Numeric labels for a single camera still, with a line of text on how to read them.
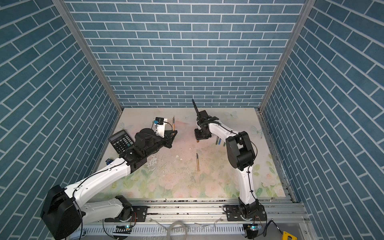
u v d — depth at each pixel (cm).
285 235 68
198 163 91
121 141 99
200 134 88
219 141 102
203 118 81
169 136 66
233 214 73
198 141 102
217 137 68
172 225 71
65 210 38
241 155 55
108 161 89
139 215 73
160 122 64
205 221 74
